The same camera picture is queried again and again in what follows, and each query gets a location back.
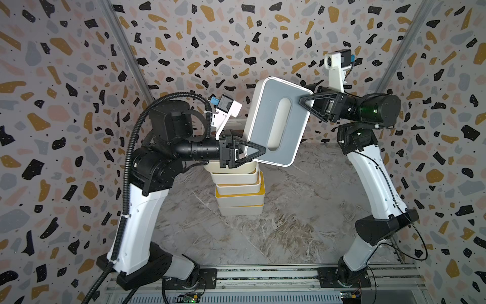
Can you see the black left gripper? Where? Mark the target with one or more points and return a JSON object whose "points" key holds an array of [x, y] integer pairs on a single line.
{"points": [[228, 151]]}

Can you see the white pink tissue box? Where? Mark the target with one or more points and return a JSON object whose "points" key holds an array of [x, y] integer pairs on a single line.
{"points": [[237, 125]]}

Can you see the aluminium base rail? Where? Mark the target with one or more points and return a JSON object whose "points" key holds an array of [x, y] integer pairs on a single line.
{"points": [[381, 283]]}

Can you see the dark brown lid tissue box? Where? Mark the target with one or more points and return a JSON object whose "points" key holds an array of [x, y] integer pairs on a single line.
{"points": [[246, 168]]}

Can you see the left corner aluminium post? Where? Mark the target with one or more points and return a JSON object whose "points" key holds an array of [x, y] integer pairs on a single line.
{"points": [[118, 31]]}

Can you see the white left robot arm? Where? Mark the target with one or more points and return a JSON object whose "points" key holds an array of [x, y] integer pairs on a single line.
{"points": [[148, 177]]}

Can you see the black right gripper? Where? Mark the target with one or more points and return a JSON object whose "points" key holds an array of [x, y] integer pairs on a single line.
{"points": [[333, 107]]}

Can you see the yellow lid tissue box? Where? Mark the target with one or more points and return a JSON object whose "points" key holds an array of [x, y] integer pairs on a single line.
{"points": [[241, 199], [241, 210]]}

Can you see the grey lid tissue box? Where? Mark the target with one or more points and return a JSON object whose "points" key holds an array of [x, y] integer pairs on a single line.
{"points": [[276, 120]]}

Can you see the corner aluminium post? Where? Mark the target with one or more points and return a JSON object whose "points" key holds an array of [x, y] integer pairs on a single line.
{"points": [[118, 31], [419, 18]]}

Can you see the light bamboo lid tissue box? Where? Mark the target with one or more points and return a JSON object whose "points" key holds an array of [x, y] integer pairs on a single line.
{"points": [[241, 189]]}

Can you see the right corner aluminium post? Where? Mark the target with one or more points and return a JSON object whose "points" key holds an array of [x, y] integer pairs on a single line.
{"points": [[419, 18]]}

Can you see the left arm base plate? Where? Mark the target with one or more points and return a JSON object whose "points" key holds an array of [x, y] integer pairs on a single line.
{"points": [[200, 279]]}

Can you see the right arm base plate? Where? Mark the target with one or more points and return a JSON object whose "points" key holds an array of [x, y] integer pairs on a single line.
{"points": [[341, 277]]}

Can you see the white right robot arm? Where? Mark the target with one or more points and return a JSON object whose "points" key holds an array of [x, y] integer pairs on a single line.
{"points": [[357, 141]]}

